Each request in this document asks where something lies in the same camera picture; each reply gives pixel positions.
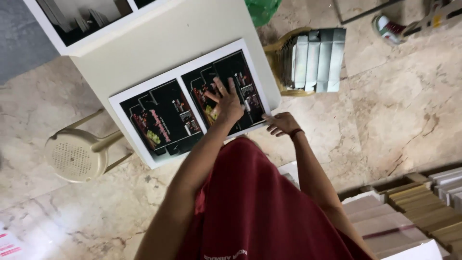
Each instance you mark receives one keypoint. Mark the person's right hand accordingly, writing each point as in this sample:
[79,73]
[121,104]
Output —
[286,123]

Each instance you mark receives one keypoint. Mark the dark red wristband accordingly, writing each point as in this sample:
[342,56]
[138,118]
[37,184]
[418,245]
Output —
[296,133]

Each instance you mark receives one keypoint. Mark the person's left hand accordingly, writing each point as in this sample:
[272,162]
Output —
[229,106]

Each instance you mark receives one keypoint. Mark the white paper sheet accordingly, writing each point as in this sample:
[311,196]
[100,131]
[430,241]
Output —
[290,173]

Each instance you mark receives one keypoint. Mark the beige plastic stool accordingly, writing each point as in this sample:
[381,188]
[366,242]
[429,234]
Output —
[74,155]

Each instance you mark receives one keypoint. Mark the white sheet with black prints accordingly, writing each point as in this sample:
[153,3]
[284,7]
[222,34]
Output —
[162,119]

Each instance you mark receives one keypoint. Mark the dark metal frame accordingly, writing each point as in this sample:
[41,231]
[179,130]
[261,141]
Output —
[364,12]

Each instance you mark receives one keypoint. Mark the white paper with red print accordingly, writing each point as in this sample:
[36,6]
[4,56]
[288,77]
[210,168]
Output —
[9,245]

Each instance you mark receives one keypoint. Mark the dark sheets stack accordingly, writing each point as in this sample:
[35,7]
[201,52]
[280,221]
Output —
[77,21]

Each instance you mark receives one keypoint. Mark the green plastic bag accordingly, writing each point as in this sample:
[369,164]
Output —
[261,11]

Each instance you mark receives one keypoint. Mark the beige plastic chair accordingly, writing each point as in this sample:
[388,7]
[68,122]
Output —
[274,54]

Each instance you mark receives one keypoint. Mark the person's right fingers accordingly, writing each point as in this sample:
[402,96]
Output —
[273,127]

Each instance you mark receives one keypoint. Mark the stack of grey folded cartons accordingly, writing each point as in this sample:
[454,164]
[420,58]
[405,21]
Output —
[317,59]

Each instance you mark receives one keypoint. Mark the white desk with compartments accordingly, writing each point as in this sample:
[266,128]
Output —
[144,47]

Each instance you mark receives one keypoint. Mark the dark red shirt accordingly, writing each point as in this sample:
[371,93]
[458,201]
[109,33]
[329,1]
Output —
[260,202]

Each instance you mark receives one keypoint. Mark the heap of cardboard sheet stacks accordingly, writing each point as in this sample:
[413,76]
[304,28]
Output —
[415,213]

